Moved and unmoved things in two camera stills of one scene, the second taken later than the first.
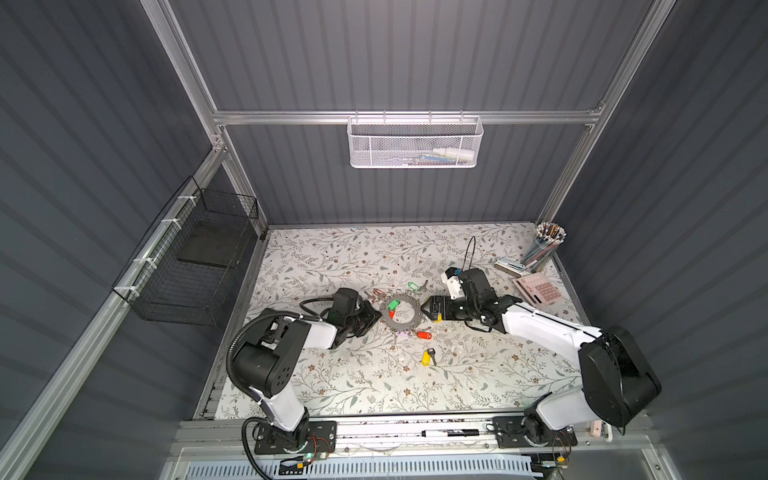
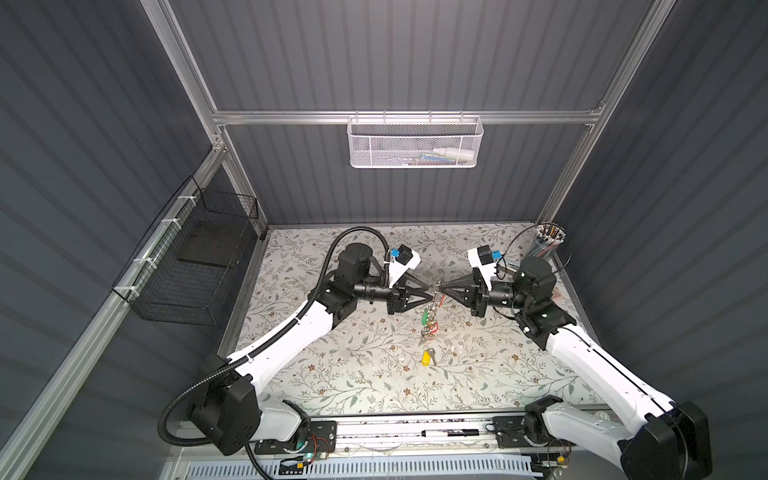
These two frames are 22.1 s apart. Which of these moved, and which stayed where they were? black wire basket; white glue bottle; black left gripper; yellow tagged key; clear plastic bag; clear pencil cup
Moved: black left gripper; clear plastic bag
Stayed: clear pencil cup; yellow tagged key; white glue bottle; black wire basket
